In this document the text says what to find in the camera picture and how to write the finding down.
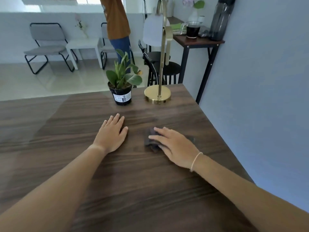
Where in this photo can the window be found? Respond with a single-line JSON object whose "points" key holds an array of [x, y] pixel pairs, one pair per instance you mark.
{"points": [[60, 0]]}

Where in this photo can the dark wood console table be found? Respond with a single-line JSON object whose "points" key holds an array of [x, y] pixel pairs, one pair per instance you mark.
{"points": [[193, 41]]}

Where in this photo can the person's left little finger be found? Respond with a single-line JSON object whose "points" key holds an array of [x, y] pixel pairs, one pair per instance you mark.
{"points": [[104, 124]]}

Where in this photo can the person's left forearm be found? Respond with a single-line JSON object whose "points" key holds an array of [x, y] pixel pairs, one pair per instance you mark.
{"points": [[53, 188]]}

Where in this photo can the glass pitcher with dark liquid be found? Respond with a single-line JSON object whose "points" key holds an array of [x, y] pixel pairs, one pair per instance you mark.
{"points": [[192, 30]]}

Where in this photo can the person's right thumb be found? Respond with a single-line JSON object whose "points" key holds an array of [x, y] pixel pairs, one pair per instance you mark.
{"points": [[162, 147]]}

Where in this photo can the white cup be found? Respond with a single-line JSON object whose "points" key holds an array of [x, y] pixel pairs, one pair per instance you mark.
{"points": [[201, 19]]}

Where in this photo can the dark translucent water bottle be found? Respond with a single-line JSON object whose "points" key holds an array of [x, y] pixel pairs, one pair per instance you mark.
{"points": [[219, 21]]}

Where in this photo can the person's left hand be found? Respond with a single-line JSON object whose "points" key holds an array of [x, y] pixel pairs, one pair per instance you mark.
{"points": [[111, 136]]}

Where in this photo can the green folded cloth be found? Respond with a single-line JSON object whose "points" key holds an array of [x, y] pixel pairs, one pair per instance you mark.
{"points": [[177, 27]]}

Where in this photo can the person's left middle finger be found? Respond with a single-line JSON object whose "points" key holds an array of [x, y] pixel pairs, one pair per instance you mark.
{"points": [[116, 120]]}

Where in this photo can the black round stool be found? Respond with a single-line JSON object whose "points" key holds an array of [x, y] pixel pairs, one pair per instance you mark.
{"points": [[154, 55], [172, 68]]}

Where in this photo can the flower sprig in glass vase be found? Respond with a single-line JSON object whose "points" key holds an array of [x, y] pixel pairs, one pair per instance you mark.
{"points": [[80, 25]]}

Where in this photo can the white vase with pink flowers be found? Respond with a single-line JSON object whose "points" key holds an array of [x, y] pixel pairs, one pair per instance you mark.
{"points": [[193, 12]]}

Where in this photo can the person's right middle finger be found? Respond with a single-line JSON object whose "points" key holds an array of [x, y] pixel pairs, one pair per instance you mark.
{"points": [[162, 132]]}

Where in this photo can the gold lamp with white shade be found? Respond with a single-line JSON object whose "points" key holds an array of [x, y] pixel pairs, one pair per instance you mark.
{"points": [[158, 95]]}

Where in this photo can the person's left thumb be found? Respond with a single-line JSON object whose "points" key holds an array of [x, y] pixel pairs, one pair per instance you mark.
{"points": [[125, 132]]}

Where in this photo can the green plant in black pot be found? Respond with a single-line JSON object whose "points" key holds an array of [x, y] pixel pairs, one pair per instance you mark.
{"points": [[122, 94]]}

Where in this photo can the person's right hand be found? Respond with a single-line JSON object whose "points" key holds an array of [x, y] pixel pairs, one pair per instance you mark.
{"points": [[179, 149]]}

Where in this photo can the white side table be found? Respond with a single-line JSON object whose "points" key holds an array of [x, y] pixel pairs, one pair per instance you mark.
{"points": [[82, 43]]}

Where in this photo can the grey folding chair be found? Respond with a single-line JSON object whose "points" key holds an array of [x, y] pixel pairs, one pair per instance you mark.
{"points": [[47, 49], [106, 48]]}

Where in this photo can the dark grey cloth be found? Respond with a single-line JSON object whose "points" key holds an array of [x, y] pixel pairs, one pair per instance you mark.
{"points": [[151, 144]]}

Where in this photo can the person's right forearm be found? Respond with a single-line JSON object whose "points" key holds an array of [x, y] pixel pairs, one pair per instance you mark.
{"points": [[248, 198]]}

